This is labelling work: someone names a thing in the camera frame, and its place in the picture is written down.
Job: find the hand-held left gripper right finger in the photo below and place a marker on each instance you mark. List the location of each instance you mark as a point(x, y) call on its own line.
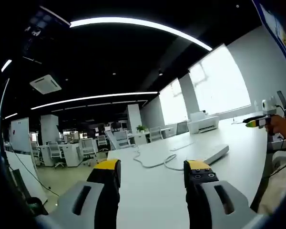
point(200, 190)

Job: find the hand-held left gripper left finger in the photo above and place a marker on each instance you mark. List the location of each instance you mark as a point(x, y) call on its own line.
point(102, 171)

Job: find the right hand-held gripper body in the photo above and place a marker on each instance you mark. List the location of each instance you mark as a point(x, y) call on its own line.
point(269, 107)

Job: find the white power strip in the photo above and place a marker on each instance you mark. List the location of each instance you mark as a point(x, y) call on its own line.
point(214, 153)

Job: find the person's right hand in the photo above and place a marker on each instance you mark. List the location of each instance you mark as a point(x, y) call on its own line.
point(280, 127)

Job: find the leaning white panel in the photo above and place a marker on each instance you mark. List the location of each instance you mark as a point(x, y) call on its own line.
point(110, 140)

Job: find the white table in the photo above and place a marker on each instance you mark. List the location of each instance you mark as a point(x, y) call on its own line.
point(152, 195)

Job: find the bright window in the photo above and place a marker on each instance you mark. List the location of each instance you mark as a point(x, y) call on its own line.
point(172, 102)
point(219, 81)

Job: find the white printer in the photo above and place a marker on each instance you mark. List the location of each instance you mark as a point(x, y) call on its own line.
point(202, 124)

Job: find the group of white office chairs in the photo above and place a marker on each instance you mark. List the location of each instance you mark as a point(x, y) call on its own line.
point(54, 149)

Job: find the small green potted plant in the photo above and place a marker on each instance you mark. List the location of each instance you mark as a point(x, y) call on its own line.
point(140, 128)

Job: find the person's cream shirt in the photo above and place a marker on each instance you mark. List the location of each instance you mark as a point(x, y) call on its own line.
point(281, 188)

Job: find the black bin with green bag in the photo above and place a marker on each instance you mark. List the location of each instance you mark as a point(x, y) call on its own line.
point(37, 206)

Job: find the long straight ceiling light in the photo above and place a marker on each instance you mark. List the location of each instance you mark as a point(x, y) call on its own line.
point(97, 96)

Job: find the white whiteboard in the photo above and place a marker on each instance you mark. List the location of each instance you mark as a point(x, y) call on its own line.
point(20, 133)

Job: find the white ceiling air conditioner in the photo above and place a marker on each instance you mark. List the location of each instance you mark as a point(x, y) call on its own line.
point(45, 84)

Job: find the long curved ceiling light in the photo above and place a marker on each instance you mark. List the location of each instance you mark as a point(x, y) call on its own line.
point(133, 21)

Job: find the blue and white wall poster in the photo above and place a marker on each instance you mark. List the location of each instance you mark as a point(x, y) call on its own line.
point(274, 26)

